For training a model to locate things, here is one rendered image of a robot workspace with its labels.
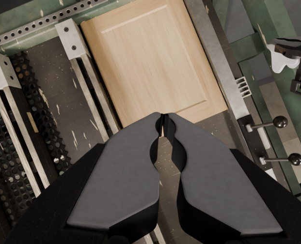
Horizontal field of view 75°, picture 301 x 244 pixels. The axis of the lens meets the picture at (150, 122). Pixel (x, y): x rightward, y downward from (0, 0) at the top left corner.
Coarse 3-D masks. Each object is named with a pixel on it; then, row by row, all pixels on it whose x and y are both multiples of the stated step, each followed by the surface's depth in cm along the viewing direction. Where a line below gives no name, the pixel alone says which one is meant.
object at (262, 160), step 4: (260, 156) 67; (264, 156) 66; (288, 156) 59; (292, 156) 57; (296, 156) 57; (300, 156) 57; (260, 160) 66; (264, 160) 66; (268, 160) 65; (272, 160) 64; (276, 160) 62; (280, 160) 61; (284, 160) 60; (288, 160) 59; (292, 160) 57; (296, 160) 56; (300, 160) 56; (292, 164) 58; (296, 164) 57; (300, 164) 57
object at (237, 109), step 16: (192, 0) 68; (192, 16) 68; (208, 16) 68; (208, 32) 68; (208, 48) 68; (224, 64) 68; (224, 80) 68; (224, 96) 70; (240, 96) 68; (240, 112) 68; (272, 176) 68
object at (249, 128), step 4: (280, 116) 57; (276, 120) 57; (280, 120) 56; (284, 120) 56; (248, 124) 66; (260, 124) 63; (264, 124) 62; (268, 124) 61; (272, 124) 60; (276, 124) 57; (280, 124) 57; (284, 124) 56; (248, 128) 66; (252, 128) 66
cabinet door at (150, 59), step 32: (160, 0) 70; (96, 32) 70; (128, 32) 70; (160, 32) 70; (192, 32) 70; (128, 64) 70; (160, 64) 70; (192, 64) 70; (128, 96) 70; (160, 96) 70; (192, 96) 70
